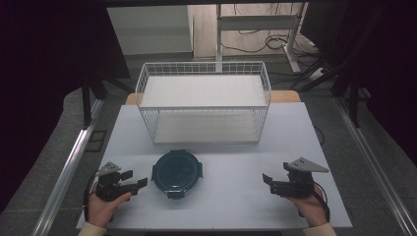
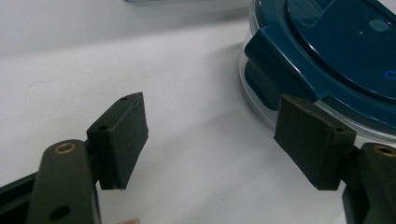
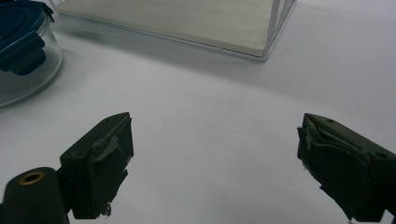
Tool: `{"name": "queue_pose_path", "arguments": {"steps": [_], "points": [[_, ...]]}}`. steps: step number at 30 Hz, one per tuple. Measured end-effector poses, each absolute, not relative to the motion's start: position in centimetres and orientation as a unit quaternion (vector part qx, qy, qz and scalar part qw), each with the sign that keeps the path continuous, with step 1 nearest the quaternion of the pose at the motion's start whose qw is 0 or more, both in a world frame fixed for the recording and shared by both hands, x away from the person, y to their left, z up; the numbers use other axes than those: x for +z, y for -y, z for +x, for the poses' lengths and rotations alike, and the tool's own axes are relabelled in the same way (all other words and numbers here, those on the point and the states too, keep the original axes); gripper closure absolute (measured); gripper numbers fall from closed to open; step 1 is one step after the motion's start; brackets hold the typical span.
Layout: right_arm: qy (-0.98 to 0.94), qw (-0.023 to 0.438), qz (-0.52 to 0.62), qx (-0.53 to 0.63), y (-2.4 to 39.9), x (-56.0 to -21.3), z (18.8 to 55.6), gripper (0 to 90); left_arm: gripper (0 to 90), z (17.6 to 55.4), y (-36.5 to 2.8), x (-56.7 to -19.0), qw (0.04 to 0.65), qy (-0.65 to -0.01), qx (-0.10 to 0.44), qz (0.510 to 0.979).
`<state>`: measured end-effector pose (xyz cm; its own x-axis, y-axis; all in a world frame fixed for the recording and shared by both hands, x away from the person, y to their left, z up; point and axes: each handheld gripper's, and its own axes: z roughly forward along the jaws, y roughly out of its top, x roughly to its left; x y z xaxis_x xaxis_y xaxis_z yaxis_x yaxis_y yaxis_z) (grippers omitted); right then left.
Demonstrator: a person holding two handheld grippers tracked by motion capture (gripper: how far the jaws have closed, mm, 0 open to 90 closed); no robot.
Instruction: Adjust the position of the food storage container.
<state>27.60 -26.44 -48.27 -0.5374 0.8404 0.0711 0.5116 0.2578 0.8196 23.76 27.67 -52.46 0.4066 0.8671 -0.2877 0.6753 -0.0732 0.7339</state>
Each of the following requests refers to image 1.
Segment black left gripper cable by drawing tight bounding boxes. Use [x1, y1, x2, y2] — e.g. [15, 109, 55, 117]
[83, 175, 99, 223]

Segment black cable on floor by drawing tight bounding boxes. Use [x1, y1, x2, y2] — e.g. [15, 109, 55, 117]
[313, 125, 327, 148]

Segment black stand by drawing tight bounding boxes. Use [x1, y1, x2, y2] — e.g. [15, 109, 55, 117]
[80, 73, 135, 130]
[289, 55, 373, 129]

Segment dark curtain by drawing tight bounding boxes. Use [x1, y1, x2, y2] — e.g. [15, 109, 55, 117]
[0, 0, 132, 214]
[299, 0, 417, 166]

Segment person's left hand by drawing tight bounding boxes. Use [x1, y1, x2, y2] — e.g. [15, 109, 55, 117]
[87, 191, 133, 229]

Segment white desk frame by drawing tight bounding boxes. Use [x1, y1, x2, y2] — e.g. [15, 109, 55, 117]
[214, 2, 308, 74]

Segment black floor cables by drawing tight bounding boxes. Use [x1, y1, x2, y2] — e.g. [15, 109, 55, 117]
[219, 3, 321, 58]

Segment dark teal round lid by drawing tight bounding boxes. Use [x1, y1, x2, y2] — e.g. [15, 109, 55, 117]
[150, 148, 205, 201]

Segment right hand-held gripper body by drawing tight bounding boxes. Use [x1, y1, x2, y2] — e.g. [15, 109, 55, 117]
[278, 156, 330, 199]

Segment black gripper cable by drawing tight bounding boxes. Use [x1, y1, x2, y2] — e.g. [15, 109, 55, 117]
[311, 181, 331, 224]
[83, 175, 99, 223]

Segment aluminium rail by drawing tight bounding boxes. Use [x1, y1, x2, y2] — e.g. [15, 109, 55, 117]
[30, 98, 105, 236]
[333, 97, 417, 236]

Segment person's right hand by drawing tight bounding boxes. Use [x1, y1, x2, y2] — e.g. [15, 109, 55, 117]
[284, 182, 329, 228]

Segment white wire shelf rack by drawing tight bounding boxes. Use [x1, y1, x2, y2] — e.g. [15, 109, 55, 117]
[134, 61, 272, 146]

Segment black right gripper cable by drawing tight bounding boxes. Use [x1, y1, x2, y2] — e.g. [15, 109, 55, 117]
[311, 181, 331, 224]

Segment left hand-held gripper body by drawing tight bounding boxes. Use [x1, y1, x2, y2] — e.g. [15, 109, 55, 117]
[94, 161, 133, 203]

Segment white power strip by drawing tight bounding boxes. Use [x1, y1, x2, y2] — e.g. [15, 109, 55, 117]
[307, 66, 328, 82]

